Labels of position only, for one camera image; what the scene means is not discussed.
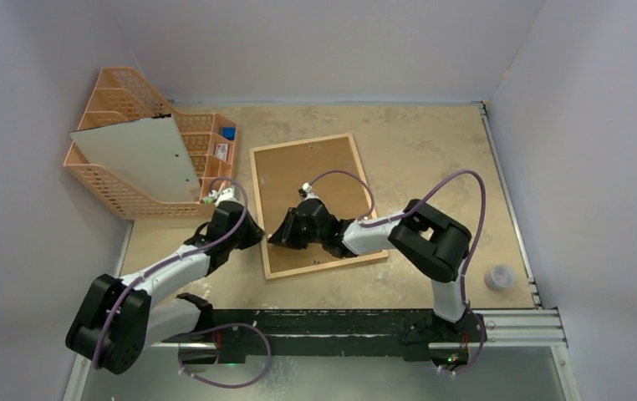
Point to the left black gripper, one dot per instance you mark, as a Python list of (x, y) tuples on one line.
[(255, 233)]

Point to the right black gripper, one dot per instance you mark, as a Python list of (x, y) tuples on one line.
[(294, 225)]

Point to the wooden picture frame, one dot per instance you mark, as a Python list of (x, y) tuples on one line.
[(318, 265)]

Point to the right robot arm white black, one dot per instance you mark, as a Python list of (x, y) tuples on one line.
[(437, 245)]

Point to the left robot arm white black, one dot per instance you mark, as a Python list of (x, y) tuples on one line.
[(121, 316)]

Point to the red white small box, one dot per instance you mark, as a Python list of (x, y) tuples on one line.
[(221, 151)]

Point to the blue small item in organizer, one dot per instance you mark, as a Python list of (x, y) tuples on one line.
[(229, 133)]

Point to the white board in organizer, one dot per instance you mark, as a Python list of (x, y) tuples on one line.
[(147, 153)]

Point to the orange plastic file organizer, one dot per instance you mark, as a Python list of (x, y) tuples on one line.
[(123, 94)]

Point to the small clear plastic cup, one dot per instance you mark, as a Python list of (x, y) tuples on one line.
[(500, 277)]

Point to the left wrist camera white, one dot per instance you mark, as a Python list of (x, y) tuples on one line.
[(226, 194)]

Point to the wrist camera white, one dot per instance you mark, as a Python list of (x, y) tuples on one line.
[(306, 192), (226, 194)]

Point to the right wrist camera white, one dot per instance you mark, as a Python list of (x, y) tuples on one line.
[(306, 192)]

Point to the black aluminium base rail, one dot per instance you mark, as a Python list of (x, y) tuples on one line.
[(414, 335)]

